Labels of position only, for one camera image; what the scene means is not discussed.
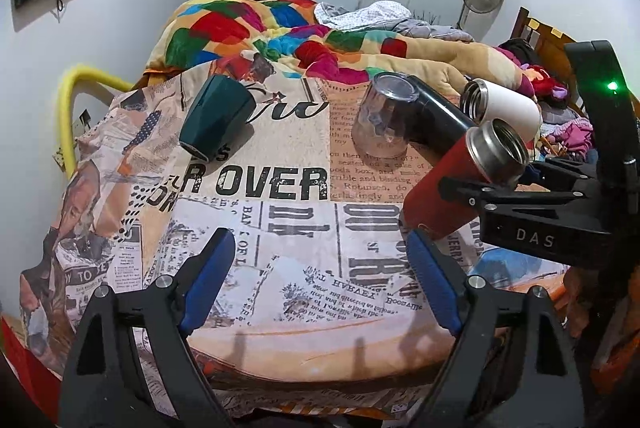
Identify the red thermos flask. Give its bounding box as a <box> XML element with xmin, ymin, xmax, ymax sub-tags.
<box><xmin>400</xmin><ymin>118</ymin><xmax>529</xmax><ymax>240</ymax></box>

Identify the clear plastic cup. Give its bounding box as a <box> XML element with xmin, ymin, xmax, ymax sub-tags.
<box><xmin>352</xmin><ymin>72</ymin><xmax>419</xmax><ymax>159</ymax></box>

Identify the dark green cup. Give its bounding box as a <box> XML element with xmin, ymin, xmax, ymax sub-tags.
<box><xmin>179</xmin><ymin>74</ymin><xmax>256</xmax><ymax>162</ymax></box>

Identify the black thermos flask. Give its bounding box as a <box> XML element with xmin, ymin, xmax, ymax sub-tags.
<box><xmin>405</xmin><ymin>76</ymin><xmax>475</xmax><ymax>158</ymax></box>

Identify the white thermos flask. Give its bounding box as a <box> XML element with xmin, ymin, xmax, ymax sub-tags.
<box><xmin>460</xmin><ymin>78</ymin><xmax>542</xmax><ymax>143</ymax></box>

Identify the wooden bed headboard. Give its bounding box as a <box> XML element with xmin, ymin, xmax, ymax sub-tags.
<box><xmin>499</xmin><ymin>9</ymin><xmax>639</xmax><ymax>116</ymax></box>

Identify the newspaper print tablecloth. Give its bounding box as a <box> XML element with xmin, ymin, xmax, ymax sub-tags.
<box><xmin>19</xmin><ymin>62</ymin><xmax>572</xmax><ymax>418</ymax></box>

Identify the checked grey cloth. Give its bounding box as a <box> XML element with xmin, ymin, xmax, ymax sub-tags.
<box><xmin>314</xmin><ymin>0</ymin><xmax>474</xmax><ymax>42</ymax></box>

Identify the colourful patchwork blanket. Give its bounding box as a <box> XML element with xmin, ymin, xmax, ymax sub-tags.
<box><xmin>138</xmin><ymin>0</ymin><xmax>535</xmax><ymax>98</ymax></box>

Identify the yellow foam-padded rail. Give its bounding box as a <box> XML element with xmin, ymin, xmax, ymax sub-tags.
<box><xmin>56</xmin><ymin>64</ymin><xmax>136</xmax><ymax>177</ymax></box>

